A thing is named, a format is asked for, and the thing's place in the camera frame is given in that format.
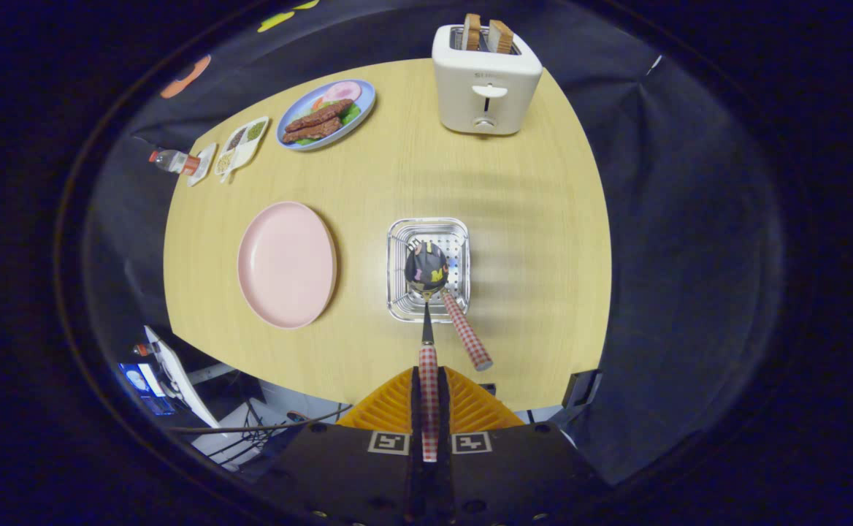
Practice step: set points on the toast slice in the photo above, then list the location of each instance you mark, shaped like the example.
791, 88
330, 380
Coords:
500, 38
472, 33

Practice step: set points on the brown sausage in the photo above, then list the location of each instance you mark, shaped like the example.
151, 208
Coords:
320, 115
313, 131

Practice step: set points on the white toaster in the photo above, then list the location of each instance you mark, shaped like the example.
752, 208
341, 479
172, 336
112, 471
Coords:
485, 80

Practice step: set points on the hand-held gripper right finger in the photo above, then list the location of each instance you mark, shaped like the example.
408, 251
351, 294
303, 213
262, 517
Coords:
443, 409

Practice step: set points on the black backdrop cloth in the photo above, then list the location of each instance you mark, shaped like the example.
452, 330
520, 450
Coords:
689, 219

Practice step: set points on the white stand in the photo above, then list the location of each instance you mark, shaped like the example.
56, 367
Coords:
178, 380

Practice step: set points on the small white square dish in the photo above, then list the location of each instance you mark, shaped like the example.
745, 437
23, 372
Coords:
204, 164

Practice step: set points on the clear bottle with red label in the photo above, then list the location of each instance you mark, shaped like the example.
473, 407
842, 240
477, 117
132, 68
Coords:
171, 161

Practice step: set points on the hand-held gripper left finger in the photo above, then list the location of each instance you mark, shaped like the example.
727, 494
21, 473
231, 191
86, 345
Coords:
415, 409

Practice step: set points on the pink ham slice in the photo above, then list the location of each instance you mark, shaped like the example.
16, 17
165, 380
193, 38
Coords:
342, 91

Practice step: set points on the black metal bracket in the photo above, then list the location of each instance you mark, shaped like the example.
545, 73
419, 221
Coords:
580, 394

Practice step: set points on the white divided condiment tray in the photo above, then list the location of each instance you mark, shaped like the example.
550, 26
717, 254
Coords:
242, 150

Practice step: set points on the blue lit screen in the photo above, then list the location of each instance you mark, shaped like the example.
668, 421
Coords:
145, 387

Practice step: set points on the pink plate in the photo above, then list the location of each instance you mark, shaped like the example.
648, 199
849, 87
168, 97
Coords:
286, 267

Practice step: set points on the blue plate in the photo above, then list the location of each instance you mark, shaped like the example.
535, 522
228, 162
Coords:
364, 95

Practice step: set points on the green lettuce leaf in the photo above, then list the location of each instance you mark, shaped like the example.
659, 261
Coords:
352, 113

